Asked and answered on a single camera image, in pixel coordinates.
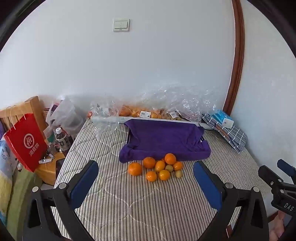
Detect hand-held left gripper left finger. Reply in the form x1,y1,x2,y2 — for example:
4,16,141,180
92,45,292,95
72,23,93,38
23,160,99,241

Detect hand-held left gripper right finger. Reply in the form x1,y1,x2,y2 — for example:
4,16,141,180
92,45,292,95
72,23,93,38
193,160,270,241

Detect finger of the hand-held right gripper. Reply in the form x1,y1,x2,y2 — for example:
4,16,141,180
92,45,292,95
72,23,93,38
277,159,296,178
258,165,287,194

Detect large orange mandarin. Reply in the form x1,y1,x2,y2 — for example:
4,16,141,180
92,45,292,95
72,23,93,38
143,157,156,169
128,162,142,176

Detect purple towel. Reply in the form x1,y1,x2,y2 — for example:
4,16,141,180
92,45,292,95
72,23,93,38
119,119,211,163

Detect bagged brown fruits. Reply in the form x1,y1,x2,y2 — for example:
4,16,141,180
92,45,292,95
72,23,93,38
162,109,186,121

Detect person's right hand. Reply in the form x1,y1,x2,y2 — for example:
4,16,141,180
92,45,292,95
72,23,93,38
270,211,288,240

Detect dark phone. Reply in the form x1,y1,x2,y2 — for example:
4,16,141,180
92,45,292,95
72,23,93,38
55,158,65,174

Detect wooden nightstand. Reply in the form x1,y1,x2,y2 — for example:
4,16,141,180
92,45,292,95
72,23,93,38
35,152,66,186

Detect plastic drink bottle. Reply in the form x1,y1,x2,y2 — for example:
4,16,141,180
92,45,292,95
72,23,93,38
55,127,73,152

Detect striped bed sheet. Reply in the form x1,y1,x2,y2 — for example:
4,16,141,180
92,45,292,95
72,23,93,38
51,118,271,241

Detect blue plaid cloth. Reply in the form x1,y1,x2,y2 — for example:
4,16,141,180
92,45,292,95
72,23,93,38
202,113,248,153

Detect white roll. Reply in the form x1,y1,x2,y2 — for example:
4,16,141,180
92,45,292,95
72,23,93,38
91,116,126,124

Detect blue tissue pack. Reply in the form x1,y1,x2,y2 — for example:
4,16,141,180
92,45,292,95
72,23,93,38
211,110,234,128

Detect red paper bag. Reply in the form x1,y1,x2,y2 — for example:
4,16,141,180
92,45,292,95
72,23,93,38
3,105,48,172

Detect colourful blanket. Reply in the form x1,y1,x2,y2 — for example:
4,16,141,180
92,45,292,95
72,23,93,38
0,139,42,234

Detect translucent white plastic bag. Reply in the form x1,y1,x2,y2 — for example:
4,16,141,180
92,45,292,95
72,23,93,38
45,95,85,139

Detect bagged oranges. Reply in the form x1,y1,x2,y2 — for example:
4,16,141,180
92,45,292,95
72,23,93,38
119,105,162,118

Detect large crumpled clear plastic bag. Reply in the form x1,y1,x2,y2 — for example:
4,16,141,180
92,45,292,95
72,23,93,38
139,85,220,122

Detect wooden door frame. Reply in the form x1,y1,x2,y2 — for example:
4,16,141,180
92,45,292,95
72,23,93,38
222,0,245,114

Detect white light switch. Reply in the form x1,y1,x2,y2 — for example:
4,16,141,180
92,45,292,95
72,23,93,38
112,19,130,32

